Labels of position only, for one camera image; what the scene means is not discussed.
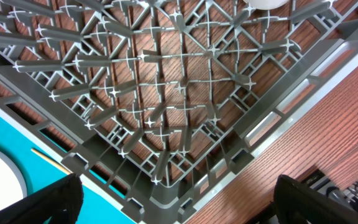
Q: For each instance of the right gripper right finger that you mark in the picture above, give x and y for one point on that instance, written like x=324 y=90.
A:
x=295 y=202

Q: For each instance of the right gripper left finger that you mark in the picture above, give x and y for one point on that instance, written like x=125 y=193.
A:
x=59 y=202

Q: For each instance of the small pink plate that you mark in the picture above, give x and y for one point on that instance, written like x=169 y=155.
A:
x=266 y=4

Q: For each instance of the grey dishwasher rack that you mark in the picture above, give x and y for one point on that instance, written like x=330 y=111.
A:
x=162 y=107

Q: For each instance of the left wooden chopstick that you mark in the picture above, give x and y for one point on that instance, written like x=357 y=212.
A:
x=51 y=161

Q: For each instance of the teal serving tray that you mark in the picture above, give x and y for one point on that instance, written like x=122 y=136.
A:
x=38 y=174

